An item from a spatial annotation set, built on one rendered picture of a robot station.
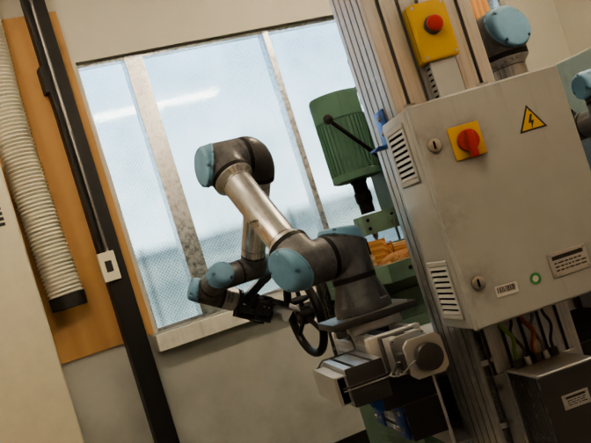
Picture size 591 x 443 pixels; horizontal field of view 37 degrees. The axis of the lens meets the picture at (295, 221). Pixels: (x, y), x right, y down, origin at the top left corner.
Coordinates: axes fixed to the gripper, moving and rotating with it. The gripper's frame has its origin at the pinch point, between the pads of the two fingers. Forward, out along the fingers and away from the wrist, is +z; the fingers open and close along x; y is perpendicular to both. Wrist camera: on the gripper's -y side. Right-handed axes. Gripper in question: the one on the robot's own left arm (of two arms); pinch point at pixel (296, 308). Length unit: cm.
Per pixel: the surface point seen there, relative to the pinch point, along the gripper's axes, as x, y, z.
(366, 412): -27, 27, 43
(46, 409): -102, 48, -59
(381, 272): 18.0, -14.3, 19.1
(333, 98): -2, -73, -1
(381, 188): -12, -50, 27
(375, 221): -7.2, -36.8, 24.9
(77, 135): -125, -69, -73
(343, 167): -5, -51, 9
